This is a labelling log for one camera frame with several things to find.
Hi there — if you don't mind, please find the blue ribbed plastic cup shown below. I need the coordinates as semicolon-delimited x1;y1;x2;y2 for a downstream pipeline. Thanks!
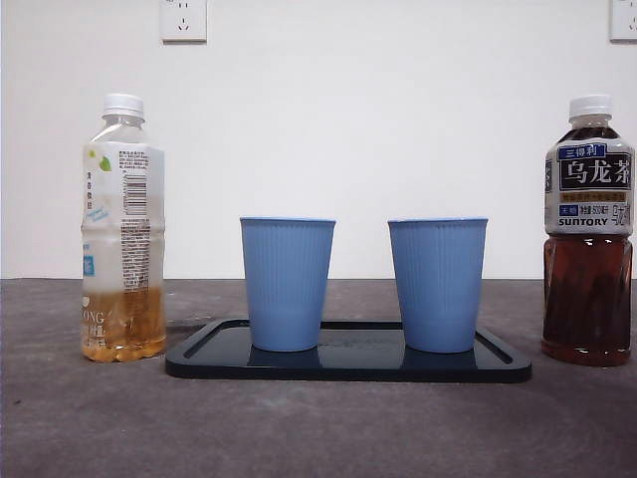
239;216;337;354
386;215;490;355

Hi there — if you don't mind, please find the pale yellow tea bottle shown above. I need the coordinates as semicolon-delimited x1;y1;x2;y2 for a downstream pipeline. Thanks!
81;93;168;363

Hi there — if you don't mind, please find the dark navy rectangular tray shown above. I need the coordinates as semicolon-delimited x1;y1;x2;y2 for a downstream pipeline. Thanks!
164;319;533;384

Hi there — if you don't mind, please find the dark oolong tea bottle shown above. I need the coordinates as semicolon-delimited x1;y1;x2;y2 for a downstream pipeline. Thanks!
539;94;637;368

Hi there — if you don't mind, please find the white wall socket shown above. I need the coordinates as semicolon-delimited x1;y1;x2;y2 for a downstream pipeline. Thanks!
159;0;208;44
609;0;637;43

